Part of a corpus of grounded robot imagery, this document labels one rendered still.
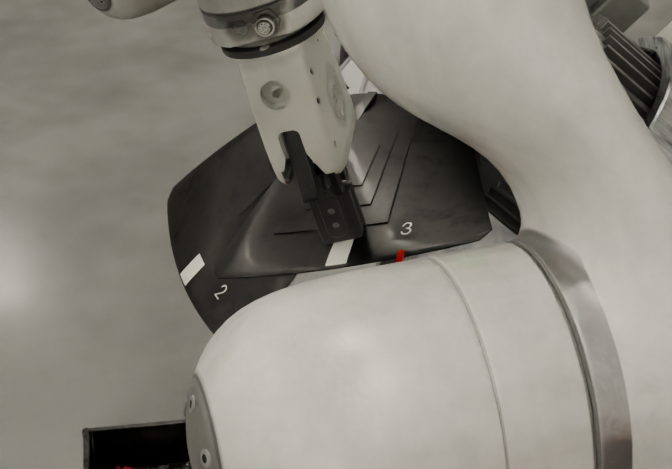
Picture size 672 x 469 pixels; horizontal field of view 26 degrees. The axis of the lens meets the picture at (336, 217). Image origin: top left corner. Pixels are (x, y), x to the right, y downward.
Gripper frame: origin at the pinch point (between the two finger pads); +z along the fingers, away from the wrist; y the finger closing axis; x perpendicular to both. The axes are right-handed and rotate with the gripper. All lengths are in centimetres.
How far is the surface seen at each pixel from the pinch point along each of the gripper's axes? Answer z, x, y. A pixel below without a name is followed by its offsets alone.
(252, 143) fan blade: 8.2, 14.9, 32.3
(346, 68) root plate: 2.7, 3.5, 32.4
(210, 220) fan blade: 13.9, 20.8, 29.2
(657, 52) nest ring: 9.1, -24.7, 34.0
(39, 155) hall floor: 85, 128, 215
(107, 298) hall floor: 94, 97, 155
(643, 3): 12, -24, 53
